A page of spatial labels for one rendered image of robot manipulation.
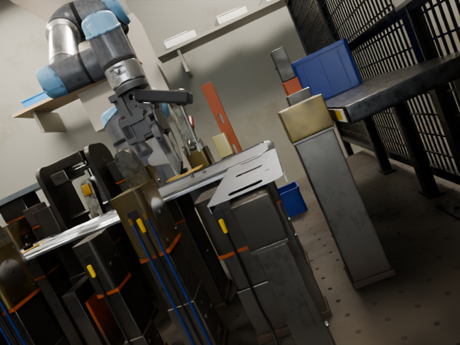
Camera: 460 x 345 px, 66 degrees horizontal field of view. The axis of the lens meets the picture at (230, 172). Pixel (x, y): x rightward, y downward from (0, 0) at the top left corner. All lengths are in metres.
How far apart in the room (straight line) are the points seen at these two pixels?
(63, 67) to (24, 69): 3.66
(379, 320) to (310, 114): 0.35
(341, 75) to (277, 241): 0.71
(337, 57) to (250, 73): 3.01
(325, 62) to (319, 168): 0.47
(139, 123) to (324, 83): 0.54
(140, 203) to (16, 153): 4.03
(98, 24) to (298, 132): 0.45
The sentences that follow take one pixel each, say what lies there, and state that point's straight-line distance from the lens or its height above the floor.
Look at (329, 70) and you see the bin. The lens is 1.07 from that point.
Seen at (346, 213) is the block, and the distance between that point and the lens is 0.69.
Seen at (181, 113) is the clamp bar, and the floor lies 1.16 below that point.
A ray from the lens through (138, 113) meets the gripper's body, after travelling 0.77.
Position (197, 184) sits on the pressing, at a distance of 0.72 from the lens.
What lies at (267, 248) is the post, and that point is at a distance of 0.44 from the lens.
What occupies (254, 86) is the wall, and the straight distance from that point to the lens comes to 4.03.
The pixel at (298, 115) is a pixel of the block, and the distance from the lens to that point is 0.64.
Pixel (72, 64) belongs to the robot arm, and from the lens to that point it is 0.91.
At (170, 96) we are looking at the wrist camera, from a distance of 0.76.
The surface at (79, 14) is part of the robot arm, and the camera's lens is 1.25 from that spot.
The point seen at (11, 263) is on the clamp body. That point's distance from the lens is 0.87.
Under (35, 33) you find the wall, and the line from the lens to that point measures 4.57.
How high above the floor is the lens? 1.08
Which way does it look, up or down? 7 degrees down
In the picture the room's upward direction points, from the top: 25 degrees counter-clockwise
